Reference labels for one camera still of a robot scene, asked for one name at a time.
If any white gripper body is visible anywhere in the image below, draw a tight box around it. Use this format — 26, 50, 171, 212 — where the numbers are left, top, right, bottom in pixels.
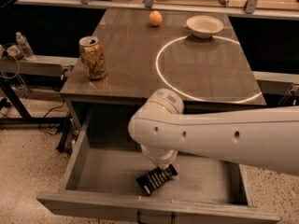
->
141, 145, 178, 166

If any black rxbar chocolate wrapper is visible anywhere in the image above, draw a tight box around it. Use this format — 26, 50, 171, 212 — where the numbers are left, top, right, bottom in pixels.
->
135, 164, 178, 196

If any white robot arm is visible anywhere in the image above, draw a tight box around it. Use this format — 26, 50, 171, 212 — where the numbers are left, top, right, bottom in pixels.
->
128, 89, 299, 175

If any open grey top drawer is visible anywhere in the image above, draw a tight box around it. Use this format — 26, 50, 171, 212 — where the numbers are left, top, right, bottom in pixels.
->
37, 105, 280, 224

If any grey cabinet counter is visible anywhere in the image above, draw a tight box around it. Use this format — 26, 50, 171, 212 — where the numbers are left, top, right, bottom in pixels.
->
59, 7, 267, 145

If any gold drink can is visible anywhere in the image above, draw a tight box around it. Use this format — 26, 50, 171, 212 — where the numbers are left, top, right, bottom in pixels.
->
78, 36, 107, 80

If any white paper bowl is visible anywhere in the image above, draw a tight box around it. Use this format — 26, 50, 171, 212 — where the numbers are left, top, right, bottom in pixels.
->
186, 15, 223, 38

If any orange fruit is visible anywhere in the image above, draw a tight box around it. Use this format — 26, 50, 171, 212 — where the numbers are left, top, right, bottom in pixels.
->
149, 10, 163, 26

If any grey side bench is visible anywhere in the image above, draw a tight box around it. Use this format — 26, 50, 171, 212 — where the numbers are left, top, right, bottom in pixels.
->
0, 55, 78, 125

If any clear plastic water bottle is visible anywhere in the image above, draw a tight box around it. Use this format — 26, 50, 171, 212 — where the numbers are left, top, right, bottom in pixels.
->
16, 32, 36, 60

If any black drawer handle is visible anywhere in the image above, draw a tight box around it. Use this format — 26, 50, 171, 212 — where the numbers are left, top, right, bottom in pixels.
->
136, 211, 176, 224

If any black floor cable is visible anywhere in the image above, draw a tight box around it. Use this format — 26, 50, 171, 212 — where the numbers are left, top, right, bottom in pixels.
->
37, 98, 68, 137

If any coiled cable bundle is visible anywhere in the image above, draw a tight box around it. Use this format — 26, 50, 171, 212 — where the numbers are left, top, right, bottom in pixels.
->
0, 42, 25, 80

